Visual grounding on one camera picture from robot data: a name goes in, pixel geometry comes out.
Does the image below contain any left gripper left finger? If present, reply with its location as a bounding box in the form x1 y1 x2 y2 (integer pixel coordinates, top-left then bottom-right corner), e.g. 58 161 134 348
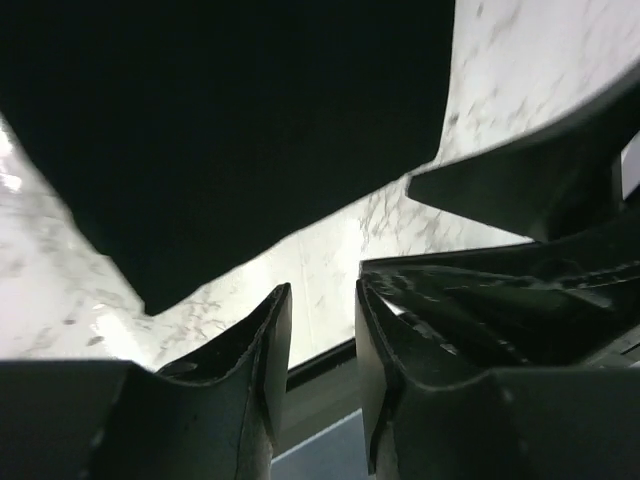
158 283 292 479

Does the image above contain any black t-shirt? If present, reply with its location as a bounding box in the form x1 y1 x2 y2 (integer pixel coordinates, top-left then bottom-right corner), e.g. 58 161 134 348
1 0 455 315

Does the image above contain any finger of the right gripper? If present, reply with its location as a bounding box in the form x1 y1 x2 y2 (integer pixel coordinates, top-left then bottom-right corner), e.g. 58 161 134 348
407 65 639 240
360 236 639 368

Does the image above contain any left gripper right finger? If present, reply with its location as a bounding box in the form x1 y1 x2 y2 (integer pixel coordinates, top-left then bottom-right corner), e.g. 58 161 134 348
355 282 639 475

